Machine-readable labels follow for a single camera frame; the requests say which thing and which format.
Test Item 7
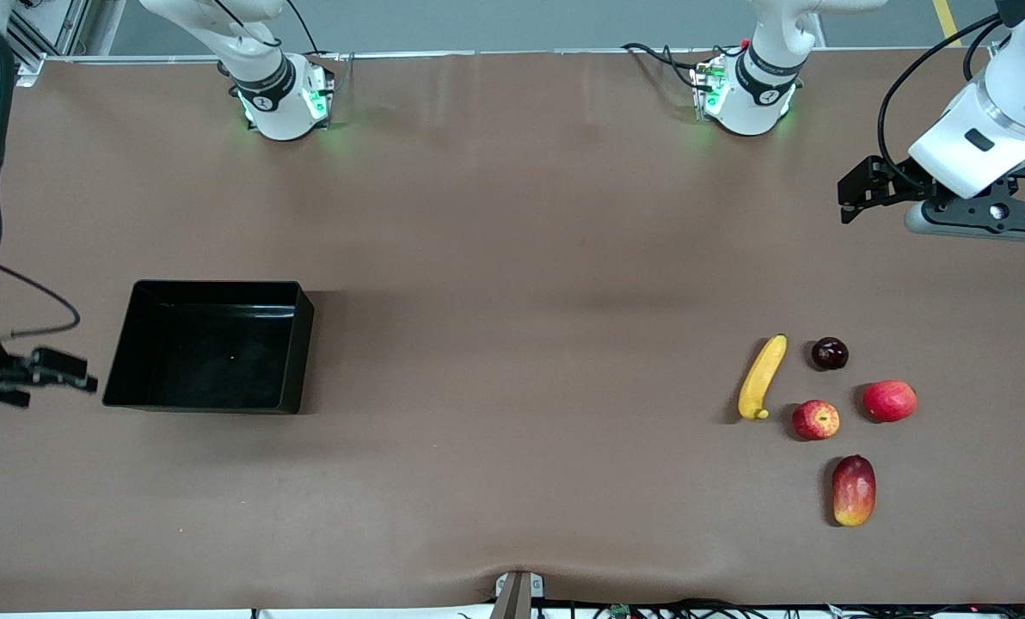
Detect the black plastic box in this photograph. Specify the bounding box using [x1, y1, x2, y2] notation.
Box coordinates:
[102, 279, 316, 415]

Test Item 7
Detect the yellow banana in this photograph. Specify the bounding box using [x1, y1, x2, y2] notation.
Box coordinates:
[738, 334, 789, 421]

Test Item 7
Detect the small striped red-yellow apple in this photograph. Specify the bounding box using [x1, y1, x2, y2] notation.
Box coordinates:
[792, 399, 841, 441]

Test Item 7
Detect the dark purple plum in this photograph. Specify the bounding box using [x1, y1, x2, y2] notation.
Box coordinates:
[812, 337, 850, 371]

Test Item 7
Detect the plain red apple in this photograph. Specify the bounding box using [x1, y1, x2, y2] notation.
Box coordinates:
[862, 379, 918, 423]

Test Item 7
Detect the red-yellow mango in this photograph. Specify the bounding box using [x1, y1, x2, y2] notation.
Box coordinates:
[832, 455, 877, 527]

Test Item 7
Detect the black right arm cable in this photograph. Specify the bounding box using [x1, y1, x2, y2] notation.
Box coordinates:
[0, 258, 82, 346]

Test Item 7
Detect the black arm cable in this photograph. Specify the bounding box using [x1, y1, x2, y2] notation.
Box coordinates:
[0, 258, 82, 346]
[876, 10, 1008, 171]

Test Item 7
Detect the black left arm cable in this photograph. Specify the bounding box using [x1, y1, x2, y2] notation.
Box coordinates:
[876, 10, 1008, 171]

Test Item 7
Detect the black left base cable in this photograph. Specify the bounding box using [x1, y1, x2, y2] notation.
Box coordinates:
[622, 41, 741, 80]

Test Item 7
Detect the black base cable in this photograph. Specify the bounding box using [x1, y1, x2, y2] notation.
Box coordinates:
[622, 41, 741, 80]
[285, 0, 356, 63]

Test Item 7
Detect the aluminium frame profile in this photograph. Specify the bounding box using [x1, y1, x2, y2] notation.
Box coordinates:
[9, 0, 92, 87]

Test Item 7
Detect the black right base cable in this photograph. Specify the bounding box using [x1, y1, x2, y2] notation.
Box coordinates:
[285, 0, 356, 63]

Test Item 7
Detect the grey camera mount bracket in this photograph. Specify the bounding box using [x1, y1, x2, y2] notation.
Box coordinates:
[494, 570, 546, 619]

